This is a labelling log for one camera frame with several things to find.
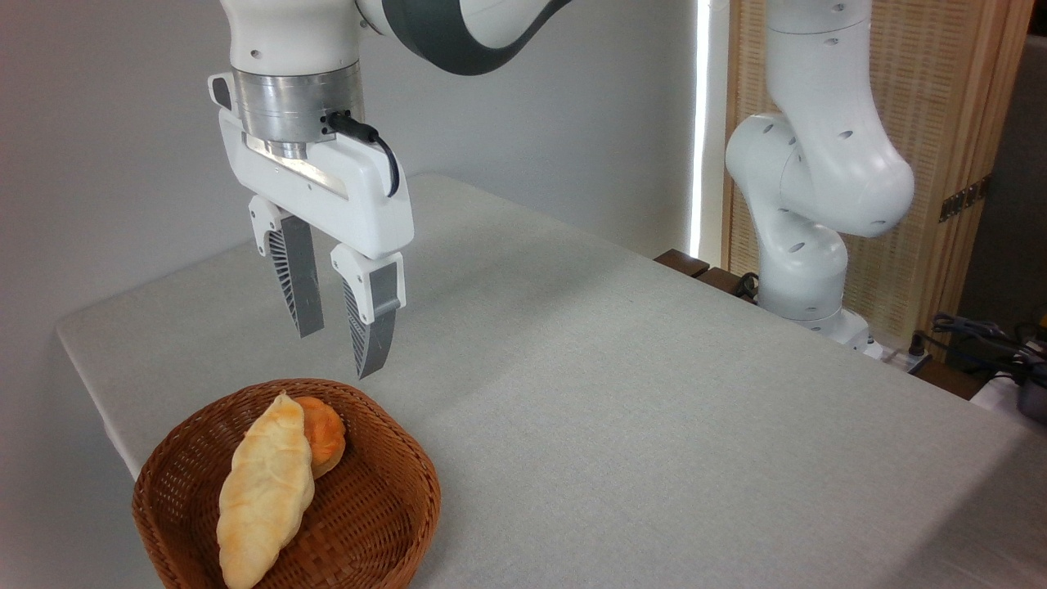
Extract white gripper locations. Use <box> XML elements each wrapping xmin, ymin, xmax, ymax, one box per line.
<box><xmin>218</xmin><ymin>109</ymin><xmax>416</xmax><ymax>380</ymax></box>

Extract long pale bread loaf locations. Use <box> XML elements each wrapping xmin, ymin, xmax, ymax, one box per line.
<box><xmin>216</xmin><ymin>392</ymin><xmax>316</xmax><ymax>589</ymax></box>

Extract round orange bread bun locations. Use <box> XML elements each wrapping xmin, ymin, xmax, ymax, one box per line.
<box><xmin>293</xmin><ymin>396</ymin><xmax>347</xmax><ymax>480</ymax></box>

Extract brown wicker basket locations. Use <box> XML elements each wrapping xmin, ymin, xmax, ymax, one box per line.
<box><xmin>132</xmin><ymin>378</ymin><xmax>443</xmax><ymax>589</ymax></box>

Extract grey tablecloth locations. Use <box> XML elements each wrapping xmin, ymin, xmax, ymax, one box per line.
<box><xmin>56</xmin><ymin>172</ymin><xmax>1047</xmax><ymax>589</ymax></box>

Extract dark brown wooden block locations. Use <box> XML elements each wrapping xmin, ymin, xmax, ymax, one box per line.
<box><xmin>695</xmin><ymin>267</ymin><xmax>757</xmax><ymax>303</ymax></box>
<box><xmin>654</xmin><ymin>249</ymin><xmax>711</xmax><ymax>279</ymax></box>

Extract white power strip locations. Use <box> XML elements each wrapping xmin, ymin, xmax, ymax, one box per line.
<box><xmin>879</xmin><ymin>344</ymin><xmax>933</xmax><ymax>375</ymax></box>

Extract dark metal screen hinge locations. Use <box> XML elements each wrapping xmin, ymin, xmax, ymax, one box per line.
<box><xmin>938</xmin><ymin>176</ymin><xmax>992</xmax><ymax>223</ymax></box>

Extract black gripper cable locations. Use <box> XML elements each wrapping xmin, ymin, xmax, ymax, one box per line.
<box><xmin>326</xmin><ymin>110</ymin><xmax>402</xmax><ymax>199</ymax></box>

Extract tangled black cables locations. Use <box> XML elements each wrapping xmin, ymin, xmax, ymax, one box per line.
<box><xmin>912</xmin><ymin>313</ymin><xmax>1047</xmax><ymax>385</ymax></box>

